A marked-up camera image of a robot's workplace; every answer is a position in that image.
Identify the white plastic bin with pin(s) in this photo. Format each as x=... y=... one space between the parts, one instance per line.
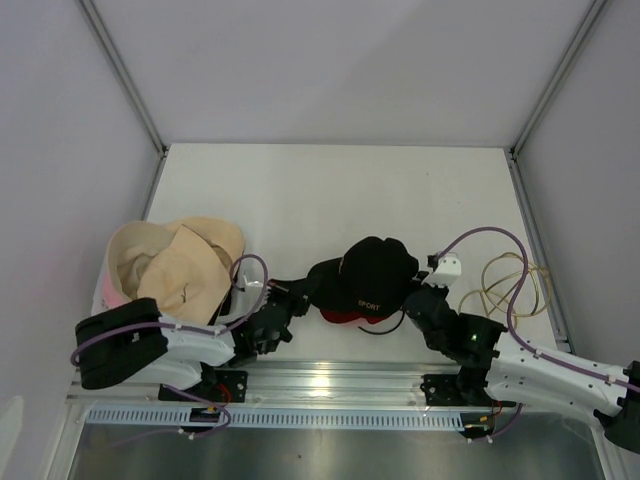
x=224 y=309

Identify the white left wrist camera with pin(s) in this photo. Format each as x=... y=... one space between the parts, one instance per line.
x=250 y=283

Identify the white slotted cable duct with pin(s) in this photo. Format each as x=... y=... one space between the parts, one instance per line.
x=278 y=418

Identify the red baseball cap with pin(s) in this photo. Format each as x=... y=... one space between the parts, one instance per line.
x=335 y=317

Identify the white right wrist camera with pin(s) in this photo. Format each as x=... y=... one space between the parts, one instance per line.
x=443 y=271

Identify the left aluminium frame post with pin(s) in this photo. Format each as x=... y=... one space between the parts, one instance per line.
x=122 y=75

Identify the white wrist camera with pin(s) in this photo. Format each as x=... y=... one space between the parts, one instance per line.
x=250 y=283
x=443 y=271

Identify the right aluminium frame post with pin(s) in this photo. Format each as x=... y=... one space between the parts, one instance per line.
x=569 y=57

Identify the aluminium mounting rail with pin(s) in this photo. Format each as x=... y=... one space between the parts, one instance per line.
x=324 y=385

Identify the aluminium frame post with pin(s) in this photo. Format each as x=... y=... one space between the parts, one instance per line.
x=569 y=57
x=122 y=75

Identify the black wire hat stand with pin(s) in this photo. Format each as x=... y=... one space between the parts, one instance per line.
x=385 y=327

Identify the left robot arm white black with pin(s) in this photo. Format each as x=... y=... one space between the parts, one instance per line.
x=135 y=342

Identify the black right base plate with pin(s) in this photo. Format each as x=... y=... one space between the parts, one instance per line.
x=442 y=390

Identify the pink bucket hat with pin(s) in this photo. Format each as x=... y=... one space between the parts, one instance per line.
x=112 y=294

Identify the gold wire hat stand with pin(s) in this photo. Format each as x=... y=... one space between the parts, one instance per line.
x=495 y=292

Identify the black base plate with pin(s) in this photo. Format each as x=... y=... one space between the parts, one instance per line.
x=442 y=390
x=216 y=385

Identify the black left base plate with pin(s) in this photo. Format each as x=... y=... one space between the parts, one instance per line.
x=216 y=385

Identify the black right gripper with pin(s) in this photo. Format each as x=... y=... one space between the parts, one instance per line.
x=441 y=291

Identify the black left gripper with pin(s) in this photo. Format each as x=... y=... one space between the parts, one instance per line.
x=297 y=293

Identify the black sport baseball cap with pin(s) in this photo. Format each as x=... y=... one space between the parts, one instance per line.
x=373 y=277

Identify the beige bucket hat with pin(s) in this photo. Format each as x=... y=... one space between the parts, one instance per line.
x=185 y=266

